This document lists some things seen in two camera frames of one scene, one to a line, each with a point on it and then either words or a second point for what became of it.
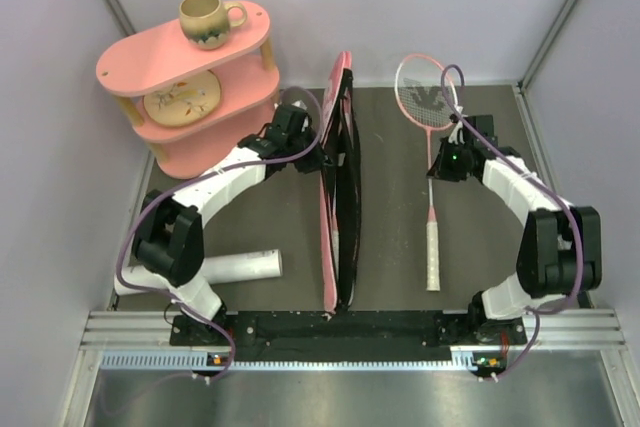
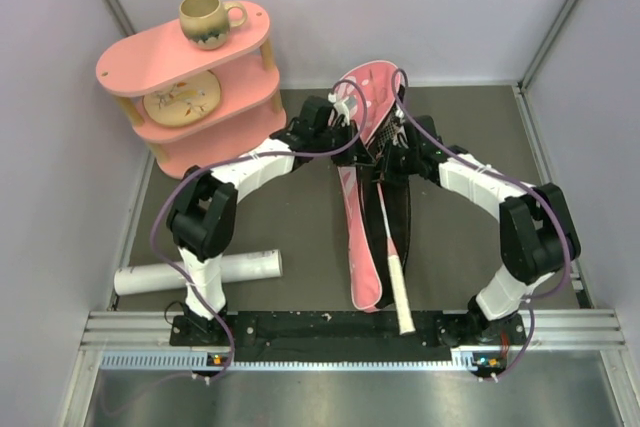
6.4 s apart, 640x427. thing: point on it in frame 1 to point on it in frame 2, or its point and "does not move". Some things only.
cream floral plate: [186, 102] does not move
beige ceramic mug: [204, 19] does not move
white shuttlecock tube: [218, 269] does not move
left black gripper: [318, 159] to [357, 155]
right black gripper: [439, 169] to [391, 177]
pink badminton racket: [426, 91] to [388, 132]
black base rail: [211, 344] does not move
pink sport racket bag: [341, 181] to [364, 95]
